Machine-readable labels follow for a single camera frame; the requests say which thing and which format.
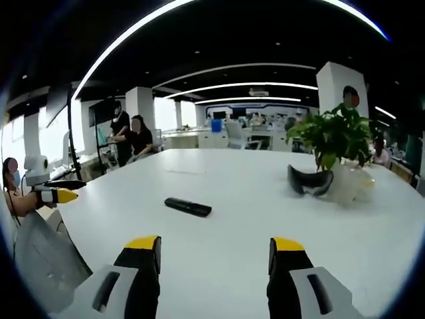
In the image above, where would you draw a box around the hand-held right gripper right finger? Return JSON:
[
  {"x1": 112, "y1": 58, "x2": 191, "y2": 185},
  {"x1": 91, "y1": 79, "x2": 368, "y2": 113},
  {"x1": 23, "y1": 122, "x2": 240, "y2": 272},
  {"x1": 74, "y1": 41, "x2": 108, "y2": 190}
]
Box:
[{"x1": 266, "y1": 236, "x2": 366, "y2": 319}]

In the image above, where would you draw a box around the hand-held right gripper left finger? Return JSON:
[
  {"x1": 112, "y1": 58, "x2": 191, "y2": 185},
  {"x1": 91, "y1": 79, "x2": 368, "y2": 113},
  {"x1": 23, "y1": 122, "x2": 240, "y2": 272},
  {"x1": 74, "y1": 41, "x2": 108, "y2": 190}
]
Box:
[{"x1": 49, "y1": 235, "x2": 163, "y2": 319}]

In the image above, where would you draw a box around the black remote control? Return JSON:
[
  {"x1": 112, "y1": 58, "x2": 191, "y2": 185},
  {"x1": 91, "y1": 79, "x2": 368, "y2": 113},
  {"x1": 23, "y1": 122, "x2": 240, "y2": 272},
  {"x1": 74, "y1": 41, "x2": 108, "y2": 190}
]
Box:
[{"x1": 164, "y1": 197, "x2": 213, "y2": 219}]

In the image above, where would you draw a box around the person's left hand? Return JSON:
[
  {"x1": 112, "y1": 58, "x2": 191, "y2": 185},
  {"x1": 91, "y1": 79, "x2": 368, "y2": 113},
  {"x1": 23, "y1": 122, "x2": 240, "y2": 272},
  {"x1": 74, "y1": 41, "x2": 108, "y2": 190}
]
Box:
[{"x1": 33, "y1": 198, "x2": 58, "y2": 211}]

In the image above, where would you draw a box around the black stand pole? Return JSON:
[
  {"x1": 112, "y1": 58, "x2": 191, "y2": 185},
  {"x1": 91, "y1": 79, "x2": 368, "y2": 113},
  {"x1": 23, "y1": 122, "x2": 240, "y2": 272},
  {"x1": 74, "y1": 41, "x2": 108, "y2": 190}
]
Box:
[{"x1": 66, "y1": 85, "x2": 84, "y2": 182}]

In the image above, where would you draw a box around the grey mesh chair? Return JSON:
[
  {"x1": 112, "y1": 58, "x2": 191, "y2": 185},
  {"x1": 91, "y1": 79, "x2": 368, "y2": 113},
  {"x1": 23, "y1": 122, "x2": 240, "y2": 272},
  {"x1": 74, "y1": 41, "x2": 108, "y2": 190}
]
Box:
[{"x1": 14, "y1": 209, "x2": 94, "y2": 314}]

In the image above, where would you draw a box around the black headset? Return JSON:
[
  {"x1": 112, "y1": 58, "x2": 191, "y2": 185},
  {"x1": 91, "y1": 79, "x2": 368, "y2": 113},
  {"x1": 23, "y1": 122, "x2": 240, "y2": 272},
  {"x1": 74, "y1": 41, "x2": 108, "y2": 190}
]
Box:
[{"x1": 286, "y1": 163, "x2": 335, "y2": 198}]

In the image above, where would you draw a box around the clear glass vase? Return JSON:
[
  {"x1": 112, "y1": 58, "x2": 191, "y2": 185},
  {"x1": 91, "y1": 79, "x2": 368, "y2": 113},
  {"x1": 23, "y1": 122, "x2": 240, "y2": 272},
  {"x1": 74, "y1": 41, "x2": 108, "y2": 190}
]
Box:
[{"x1": 327, "y1": 161, "x2": 377, "y2": 209}]

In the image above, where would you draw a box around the long curved ceiling light strip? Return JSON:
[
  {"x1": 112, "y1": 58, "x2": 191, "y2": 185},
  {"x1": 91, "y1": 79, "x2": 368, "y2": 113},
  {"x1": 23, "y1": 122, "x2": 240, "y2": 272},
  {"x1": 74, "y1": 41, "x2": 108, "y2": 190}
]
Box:
[{"x1": 70, "y1": 0, "x2": 393, "y2": 101}]

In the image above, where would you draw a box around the green leafy plant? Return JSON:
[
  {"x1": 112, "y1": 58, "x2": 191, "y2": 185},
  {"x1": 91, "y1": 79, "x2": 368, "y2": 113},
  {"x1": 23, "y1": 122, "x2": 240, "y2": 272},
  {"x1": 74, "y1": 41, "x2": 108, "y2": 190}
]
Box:
[{"x1": 286, "y1": 102, "x2": 373, "y2": 172}]

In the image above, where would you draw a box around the white office chair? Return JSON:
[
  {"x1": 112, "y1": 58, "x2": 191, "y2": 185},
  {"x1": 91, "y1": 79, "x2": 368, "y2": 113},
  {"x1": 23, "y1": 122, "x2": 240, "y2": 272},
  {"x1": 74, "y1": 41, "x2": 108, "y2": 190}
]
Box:
[{"x1": 224, "y1": 120, "x2": 264, "y2": 151}]

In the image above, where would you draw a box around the black wall screen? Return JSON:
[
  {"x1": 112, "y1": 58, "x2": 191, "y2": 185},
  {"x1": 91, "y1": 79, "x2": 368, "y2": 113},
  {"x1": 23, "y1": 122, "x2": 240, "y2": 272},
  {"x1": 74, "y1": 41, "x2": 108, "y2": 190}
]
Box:
[{"x1": 88, "y1": 97, "x2": 116, "y2": 128}]

